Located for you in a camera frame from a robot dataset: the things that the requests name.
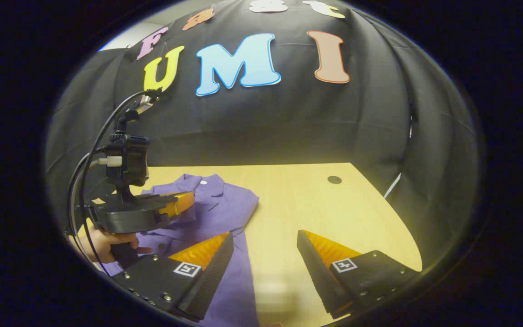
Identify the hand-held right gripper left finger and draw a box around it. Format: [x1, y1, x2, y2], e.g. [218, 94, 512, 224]
[112, 232, 235, 322]

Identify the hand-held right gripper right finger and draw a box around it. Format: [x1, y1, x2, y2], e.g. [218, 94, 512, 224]
[296, 229, 421, 319]

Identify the purple knit cardigan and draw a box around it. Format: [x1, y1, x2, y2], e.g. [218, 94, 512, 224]
[98, 173, 260, 327]

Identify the black backdrop cloth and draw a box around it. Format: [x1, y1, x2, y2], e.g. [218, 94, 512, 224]
[46, 0, 480, 273]

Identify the black cable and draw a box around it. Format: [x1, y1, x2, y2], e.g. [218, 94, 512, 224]
[80, 89, 161, 275]
[65, 146, 108, 248]

